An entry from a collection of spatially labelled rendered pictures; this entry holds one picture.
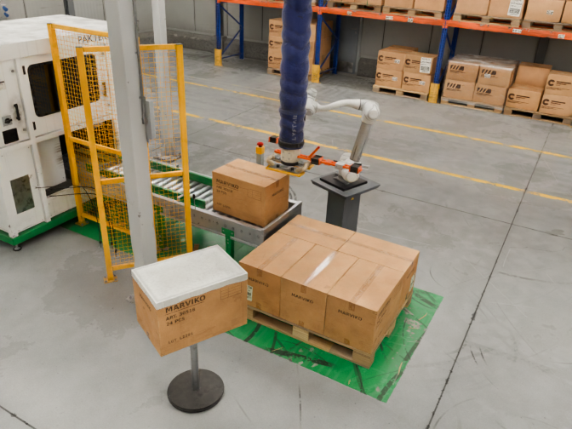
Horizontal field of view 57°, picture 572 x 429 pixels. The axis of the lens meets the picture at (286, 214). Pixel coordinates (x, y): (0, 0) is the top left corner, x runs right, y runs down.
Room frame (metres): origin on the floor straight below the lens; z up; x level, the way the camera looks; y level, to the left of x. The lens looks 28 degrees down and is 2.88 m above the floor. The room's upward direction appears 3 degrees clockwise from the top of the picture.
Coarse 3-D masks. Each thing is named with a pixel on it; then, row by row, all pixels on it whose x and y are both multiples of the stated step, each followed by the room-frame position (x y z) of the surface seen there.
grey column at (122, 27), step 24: (120, 0) 3.74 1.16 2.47; (120, 24) 3.73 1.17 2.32; (120, 48) 3.73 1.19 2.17; (120, 72) 3.74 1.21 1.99; (120, 96) 3.76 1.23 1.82; (120, 120) 3.77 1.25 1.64; (144, 120) 3.82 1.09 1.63; (120, 144) 3.78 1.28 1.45; (144, 144) 3.83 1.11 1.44; (144, 168) 3.81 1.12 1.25; (144, 192) 3.79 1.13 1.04; (144, 216) 3.77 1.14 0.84; (144, 240) 3.75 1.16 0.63; (144, 264) 3.73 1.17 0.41
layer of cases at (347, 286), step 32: (288, 224) 4.29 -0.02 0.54; (320, 224) 4.31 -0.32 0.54; (256, 256) 3.71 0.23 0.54; (288, 256) 3.73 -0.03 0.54; (320, 256) 3.75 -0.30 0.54; (352, 256) 3.77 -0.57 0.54; (384, 256) 3.79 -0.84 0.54; (416, 256) 3.84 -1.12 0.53; (256, 288) 3.54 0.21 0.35; (288, 288) 3.40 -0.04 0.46; (320, 288) 3.30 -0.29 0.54; (352, 288) 3.32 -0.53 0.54; (384, 288) 3.34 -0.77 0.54; (288, 320) 3.39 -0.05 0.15; (320, 320) 3.25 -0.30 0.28; (352, 320) 3.13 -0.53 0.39; (384, 320) 3.23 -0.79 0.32
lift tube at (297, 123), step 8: (304, 32) 4.24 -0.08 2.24; (280, 112) 4.30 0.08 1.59; (280, 120) 4.29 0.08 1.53; (288, 120) 4.24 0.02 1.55; (296, 120) 4.24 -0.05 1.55; (304, 120) 4.34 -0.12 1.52; (280, 128) 4.32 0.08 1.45; (288, 128) 4.24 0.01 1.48; (296, 128) 4.23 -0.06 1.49; (280, 136) 4.28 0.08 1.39; (288, 136) 4.23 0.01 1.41; (296, 136) 4.24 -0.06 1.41
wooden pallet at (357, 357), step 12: (408, 300) 3.83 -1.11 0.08; (252, 312) 3.55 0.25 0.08; (264, 312) 3.50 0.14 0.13; (264, 324) 3.49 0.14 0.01; (276, 324) 3.49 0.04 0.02; (288, 324) 3.49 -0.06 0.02; (300, 336) 3.33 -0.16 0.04; (312, 336) 3.36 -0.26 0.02; (324, 336) 3.23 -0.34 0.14; (384, 336) 3.29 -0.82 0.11; (324, 348) 3.22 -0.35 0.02; (336, 348) 3.23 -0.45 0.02; (348, 360) 3.12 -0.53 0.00; (360, 360) 3.07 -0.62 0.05; (372, 360) 3.09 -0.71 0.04
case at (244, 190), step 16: (240, 160) 4.79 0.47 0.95; (224, 176) 4.43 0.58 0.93; (240, 176) 4.40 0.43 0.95; (256, 176) 4.42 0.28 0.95; (272, 176) 4.44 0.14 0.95; (288, 176) 4.51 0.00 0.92; (224, 192) 4.43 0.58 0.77; (240, 192) 4.33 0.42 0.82; (256, 192) 4.24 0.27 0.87; (272, 192) 4.30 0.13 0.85; (288, 192) 4.52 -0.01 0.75; (224, 208) 4.43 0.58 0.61; (240, 208) 4.33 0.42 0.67; (256, 208) 4.24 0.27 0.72; (272, 208) 4.30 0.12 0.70; (256, 224) 4.24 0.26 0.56
